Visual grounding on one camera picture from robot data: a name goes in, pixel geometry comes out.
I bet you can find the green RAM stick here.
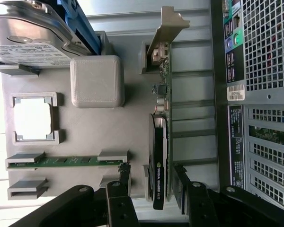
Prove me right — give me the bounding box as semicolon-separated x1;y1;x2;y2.
8;156;124;167

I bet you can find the grey parts rack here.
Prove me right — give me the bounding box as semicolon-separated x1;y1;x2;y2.
0;30;172;202

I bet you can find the silver CPU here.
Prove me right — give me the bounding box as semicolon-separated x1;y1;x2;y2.
14;98;52;140

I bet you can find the open PC case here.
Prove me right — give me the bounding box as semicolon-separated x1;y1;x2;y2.
209;0;284;211

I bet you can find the blue disk caddy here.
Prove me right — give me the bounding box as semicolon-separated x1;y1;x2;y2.
58;0;102;56

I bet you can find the silver hard disk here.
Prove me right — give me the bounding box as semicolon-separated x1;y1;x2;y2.
0;0;89;66

